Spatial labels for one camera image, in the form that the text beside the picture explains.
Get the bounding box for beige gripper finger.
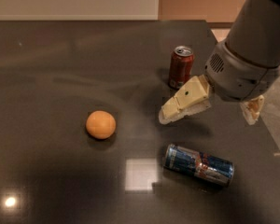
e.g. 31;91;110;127
159;75;212;125
240;95;264;125

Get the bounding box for blue silver redbull can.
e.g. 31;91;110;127
164;144;234;187

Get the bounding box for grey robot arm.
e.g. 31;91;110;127
159;0;280;125

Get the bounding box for red soda can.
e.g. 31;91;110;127
168;46;194;90

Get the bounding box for orange fruit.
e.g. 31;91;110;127
86;110;116;139

